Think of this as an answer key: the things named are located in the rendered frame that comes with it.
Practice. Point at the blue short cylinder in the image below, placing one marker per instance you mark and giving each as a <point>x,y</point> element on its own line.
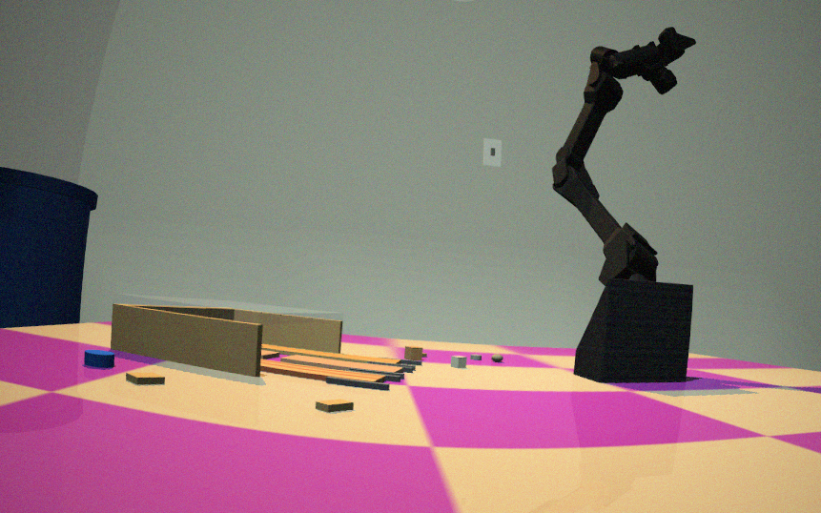
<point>99,358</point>

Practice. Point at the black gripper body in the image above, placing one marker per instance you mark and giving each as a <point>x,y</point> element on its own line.
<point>648,55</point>

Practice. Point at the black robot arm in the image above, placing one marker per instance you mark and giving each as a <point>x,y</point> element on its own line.
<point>628,255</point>

